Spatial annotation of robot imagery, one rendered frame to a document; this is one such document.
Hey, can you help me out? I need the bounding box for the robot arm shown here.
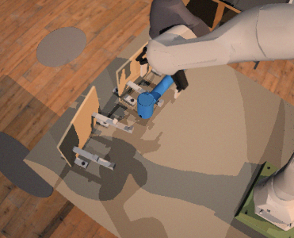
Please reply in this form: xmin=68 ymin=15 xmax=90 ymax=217
xmin=146 ymin=0 xmax=294 ymax=231

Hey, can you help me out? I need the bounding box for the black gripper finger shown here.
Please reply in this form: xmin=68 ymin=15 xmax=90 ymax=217
xmin=170 ymin=69 xmax=189 ymax=98
xmin=136 ymin=45 xmax=148 ymax=77

